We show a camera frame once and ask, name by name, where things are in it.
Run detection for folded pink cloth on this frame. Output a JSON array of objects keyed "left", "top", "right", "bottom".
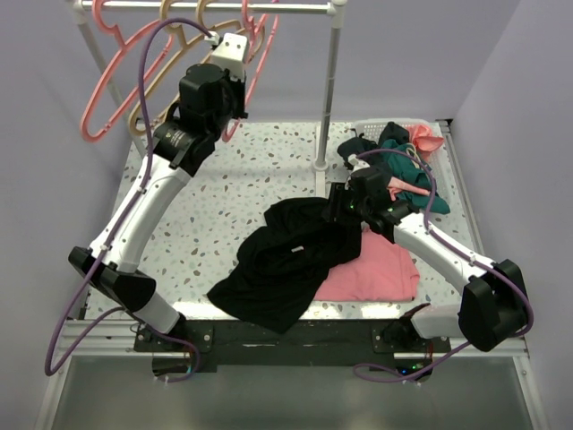
[{"left": 314, "top": 228, "right": 420, "bottom": 302}]

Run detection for metal clothes rack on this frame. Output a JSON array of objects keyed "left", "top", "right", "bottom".
[{"left": 67, "top": 1, "right": 346, "bottom": 197}]

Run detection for pink garment in basket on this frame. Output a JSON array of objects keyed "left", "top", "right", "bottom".
[{"left": 406, "top": 124, "right": 444, "bottom": 164}]

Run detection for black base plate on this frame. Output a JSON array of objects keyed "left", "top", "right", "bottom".
[{"left": 133, "top": 315, "right": 452, "bottom": 376}]

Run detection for black shorts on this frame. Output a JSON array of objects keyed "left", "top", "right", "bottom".
[{"left": 207, "top": 197, "right": 362, "bottom": 334}]

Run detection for pink hanger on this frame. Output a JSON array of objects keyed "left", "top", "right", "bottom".
[
  {"left": 221, "top": 0, "right": 281, "bottom": 143},
  {"left": 72, "top": 1, "right": 161, "bottom": 143}
]

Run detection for pink hanger on rack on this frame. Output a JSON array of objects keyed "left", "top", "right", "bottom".
[{"left": 72, "top": 1, "right": 161, "bottom": 143}]

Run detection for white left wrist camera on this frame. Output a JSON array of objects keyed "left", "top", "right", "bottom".
[{"left": 204, "top": 31, "right": 249, "bottom": 79}]

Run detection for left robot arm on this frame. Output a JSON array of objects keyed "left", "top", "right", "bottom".
[{"left": 68, "top": 64, "right": 247, "bottom": 351}]

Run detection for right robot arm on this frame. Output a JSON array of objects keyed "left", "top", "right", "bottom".
[{"left": 323, "top": 157, "right": 534, "bottom": 352}]

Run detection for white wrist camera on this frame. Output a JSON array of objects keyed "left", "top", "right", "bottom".
[
  {"left": 346, "top": 154, "right": 370, "bottom": 172},
  {"left": 204, "top": 31, "right": 249, "bottom": 79}
]

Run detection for beige hanger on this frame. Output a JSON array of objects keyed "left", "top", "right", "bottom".
[
  {"left": 128, "top": 1, "right": 278, "bottom": 136},
  {"left": 128, "top": 0, "right": 217, "bottom": 136}
]

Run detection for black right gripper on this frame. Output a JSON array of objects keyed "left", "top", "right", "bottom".
[{"left": 321, "top": 183, "right": 370, "bottom": 225}]

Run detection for dark navy garment in basket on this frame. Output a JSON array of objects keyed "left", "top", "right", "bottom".
[{"left": 337, "top": 122, "right": 410, "bottom": 170}]

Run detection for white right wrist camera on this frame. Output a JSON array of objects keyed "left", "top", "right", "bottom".
[{"left": 346, "top": 154, "right": 370, "bottom": 172}]

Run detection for white laundry basket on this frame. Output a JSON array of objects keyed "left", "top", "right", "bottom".
[{"left": 337, "top": 121, "right": 450, "bottom": 214}]

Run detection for green garment in basket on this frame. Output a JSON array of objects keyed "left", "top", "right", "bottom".
[{"left": 379, "top": 139, "right": 450, "bottom": 215}]

